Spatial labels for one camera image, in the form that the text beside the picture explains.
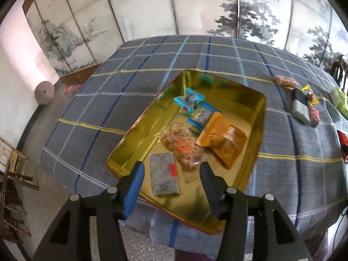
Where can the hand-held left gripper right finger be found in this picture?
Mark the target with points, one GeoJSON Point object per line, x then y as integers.
{"type": "Point", "coordinates": [213, 193]}

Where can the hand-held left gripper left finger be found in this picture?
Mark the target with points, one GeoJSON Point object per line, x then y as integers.
{"type": "Point", "coordinates": [133, 190]}

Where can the grey snack packet red label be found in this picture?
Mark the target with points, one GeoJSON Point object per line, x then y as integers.
{"type": "Point", "coordinates": [163, 176]}

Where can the orange snack packet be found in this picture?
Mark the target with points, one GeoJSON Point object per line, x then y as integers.
{"type": "Point", "coordinates": [220, 141]}

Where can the clear peanut bag orange label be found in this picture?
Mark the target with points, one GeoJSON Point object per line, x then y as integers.
{"type": "Point", "coordinates": [176, 141]}

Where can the clear packet with blue ends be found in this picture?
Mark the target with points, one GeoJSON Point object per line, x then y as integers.
{"type": "Point", "coordinates": [202, 117]}

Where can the red tin box gold inside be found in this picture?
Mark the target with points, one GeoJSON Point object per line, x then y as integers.
{"type": "Point", "coordinates": [244, 114]}

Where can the small blue candy wrapper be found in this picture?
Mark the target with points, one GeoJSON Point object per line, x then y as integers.
{"type": "Point", "coordinates": [190, 99]}

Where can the grey and navy box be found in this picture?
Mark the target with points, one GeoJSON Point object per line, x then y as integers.
{"type": "Point", "coordinates": [300, 107]}

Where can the pink snack packet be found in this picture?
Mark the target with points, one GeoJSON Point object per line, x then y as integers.
{"type": "Point", "coordinates": [314, 117]}

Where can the clear packet of twisted bread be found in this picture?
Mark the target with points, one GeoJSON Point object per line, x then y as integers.
{"type": "Point", "coordinates": [285, 81]}

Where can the yellow snack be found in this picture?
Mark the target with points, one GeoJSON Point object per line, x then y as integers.
{"type": "Point", "coordinates": [311, 96]}

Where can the light wooden chair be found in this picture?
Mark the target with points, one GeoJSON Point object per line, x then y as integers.
{"type": "Point", "coordinates": [19, 159]}

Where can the dark wooden chair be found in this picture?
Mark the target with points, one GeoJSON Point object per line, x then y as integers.
{"type": "Point", "coordinates": [339, 69]}
{"type": "Point", "coordinates": [11, 185]}

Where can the green tissue pack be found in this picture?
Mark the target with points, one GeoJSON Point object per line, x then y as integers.
{"type": "Point", "coordinates": [339, 100]}

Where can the painted folding screen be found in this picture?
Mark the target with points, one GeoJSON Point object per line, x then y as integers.
{"type": "Point", "coordinates": [152, 5]}

